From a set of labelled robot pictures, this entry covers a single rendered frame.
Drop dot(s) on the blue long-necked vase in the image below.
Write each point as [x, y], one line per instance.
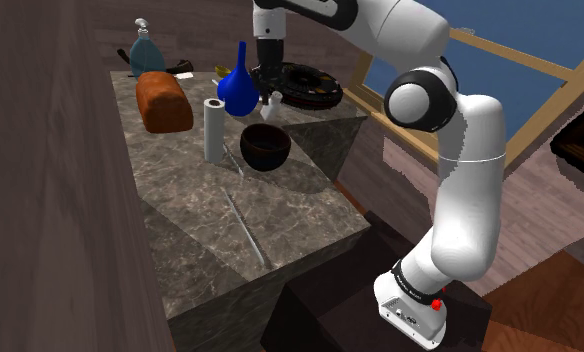
[237, 92]

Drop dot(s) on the dark brown bowl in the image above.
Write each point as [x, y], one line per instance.
[265, 146]

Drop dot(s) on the dark robot stand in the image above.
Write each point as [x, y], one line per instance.
[321, 302]

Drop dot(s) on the small yellow bowl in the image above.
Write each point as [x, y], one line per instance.
[222, 71]

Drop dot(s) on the short grey utensil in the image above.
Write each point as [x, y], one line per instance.
[233, 160]

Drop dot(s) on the brown bread loaf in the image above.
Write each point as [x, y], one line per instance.
[163, 105]

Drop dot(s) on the wooden framed window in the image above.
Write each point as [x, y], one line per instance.
[516, 62]

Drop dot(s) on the small white bottle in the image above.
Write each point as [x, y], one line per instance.
[271, 108]

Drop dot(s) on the black round spool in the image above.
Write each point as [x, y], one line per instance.
[311, 85]

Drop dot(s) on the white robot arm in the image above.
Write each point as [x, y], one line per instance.
[467, 195]

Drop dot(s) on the teal soap dispenser bottle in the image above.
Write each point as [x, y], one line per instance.
[146, 58]

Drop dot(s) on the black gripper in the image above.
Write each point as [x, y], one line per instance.
[270, 56]

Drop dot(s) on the white paper towel roll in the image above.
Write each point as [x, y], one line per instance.
[214, 131]

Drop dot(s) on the small white card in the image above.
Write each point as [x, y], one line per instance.
[184, 75]

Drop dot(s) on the long grey knife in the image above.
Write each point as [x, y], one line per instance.
[245, 229]

